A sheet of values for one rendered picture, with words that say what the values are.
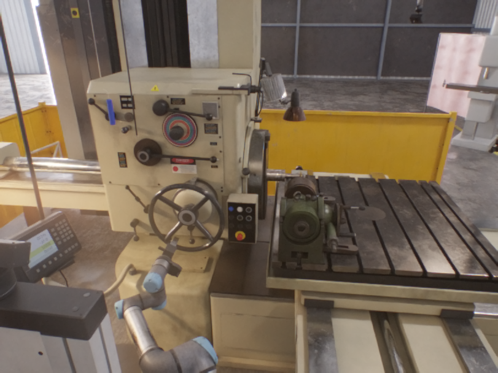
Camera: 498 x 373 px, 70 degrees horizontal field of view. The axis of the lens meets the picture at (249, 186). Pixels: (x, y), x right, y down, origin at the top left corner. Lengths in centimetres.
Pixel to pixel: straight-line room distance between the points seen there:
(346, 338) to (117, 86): 170
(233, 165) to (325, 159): 265
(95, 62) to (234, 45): 94
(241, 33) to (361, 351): 188
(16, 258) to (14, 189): 225
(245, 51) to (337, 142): 224
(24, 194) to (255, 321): 175
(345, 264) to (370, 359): 45
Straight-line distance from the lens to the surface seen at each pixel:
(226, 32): 238
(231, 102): 175
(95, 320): 62
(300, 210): 183
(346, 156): 441
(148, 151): 186
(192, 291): 241
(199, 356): 141
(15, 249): 62
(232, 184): 188
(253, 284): 241
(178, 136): 175
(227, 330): 256
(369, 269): 201
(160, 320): 264
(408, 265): 210
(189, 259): 263
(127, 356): 294
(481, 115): 771
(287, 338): 255
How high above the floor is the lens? 216
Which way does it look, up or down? 25 degrees down
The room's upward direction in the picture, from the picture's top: straight up
